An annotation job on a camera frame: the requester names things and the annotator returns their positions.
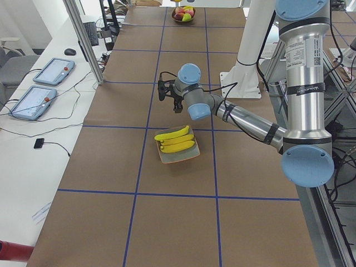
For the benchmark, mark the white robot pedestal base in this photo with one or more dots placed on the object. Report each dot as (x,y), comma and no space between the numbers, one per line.
(242,80)

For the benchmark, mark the grey square plate orange rim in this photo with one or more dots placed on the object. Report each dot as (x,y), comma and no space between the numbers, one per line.
(178,156)

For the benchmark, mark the black computer mouse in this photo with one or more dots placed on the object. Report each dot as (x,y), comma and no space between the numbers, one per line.
(70,52)

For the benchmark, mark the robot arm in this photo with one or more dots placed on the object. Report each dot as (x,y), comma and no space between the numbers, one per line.
(275,90)

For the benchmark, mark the lower teach pendant tablet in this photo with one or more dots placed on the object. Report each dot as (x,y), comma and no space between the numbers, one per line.
(33,103)

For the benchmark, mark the small black box device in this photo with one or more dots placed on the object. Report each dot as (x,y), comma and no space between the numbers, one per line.
(39,143)

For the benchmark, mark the black keyboard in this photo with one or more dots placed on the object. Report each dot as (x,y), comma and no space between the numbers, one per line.
(90,28)

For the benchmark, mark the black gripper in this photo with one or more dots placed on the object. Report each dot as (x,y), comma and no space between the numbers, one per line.
(177,100)

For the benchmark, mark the aluminium frame post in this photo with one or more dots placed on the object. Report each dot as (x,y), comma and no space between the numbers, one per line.
(83,40)

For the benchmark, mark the wicker fruit basket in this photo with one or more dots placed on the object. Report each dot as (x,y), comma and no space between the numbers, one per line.
(183,14)

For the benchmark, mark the teach pendant tablet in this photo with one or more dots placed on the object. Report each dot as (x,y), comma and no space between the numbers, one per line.
(54,72)
(33,103)

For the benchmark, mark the upper teach pendant tablet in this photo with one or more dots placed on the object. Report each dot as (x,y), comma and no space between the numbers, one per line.
(54,72)

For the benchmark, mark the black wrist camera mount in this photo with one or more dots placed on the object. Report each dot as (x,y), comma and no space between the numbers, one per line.
(165,87)

